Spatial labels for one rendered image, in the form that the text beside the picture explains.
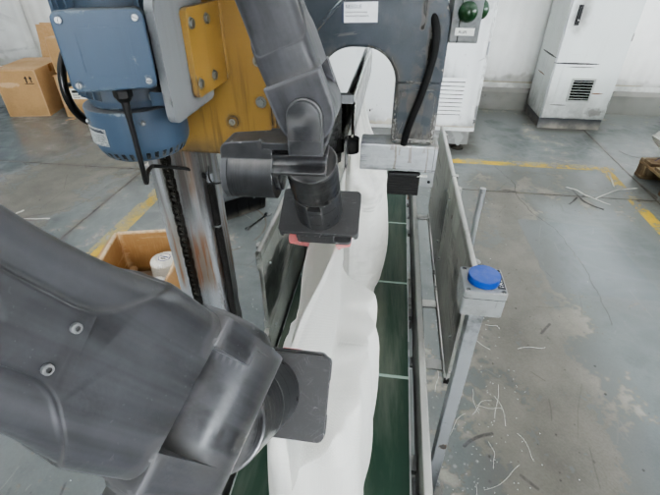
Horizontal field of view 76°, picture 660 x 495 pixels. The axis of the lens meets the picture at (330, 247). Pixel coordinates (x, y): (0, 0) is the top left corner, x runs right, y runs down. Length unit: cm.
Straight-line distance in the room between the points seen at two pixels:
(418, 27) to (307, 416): 62
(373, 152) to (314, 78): 43
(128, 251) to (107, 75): 177
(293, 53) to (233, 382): 31
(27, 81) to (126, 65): 471
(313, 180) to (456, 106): 325
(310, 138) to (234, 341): 28
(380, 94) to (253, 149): 318
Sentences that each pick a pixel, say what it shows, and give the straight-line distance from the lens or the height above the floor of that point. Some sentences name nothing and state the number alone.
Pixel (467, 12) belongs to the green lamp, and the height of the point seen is 129.
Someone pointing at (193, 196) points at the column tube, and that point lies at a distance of 105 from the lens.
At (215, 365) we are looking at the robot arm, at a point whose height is 122.
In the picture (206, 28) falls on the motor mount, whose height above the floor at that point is 126.
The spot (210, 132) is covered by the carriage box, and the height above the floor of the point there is 107.
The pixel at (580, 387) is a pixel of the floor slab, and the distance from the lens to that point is 195.
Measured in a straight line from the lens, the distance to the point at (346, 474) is 69.
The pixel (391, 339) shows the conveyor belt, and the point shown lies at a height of 38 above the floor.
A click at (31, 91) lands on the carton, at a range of 535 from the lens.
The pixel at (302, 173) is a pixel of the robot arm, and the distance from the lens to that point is 45.
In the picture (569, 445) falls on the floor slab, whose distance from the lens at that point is 177.
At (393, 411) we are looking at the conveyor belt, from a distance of 120.
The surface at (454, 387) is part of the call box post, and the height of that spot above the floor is 53.
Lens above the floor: 136
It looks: 35 degrees down
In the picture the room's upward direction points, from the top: straight up
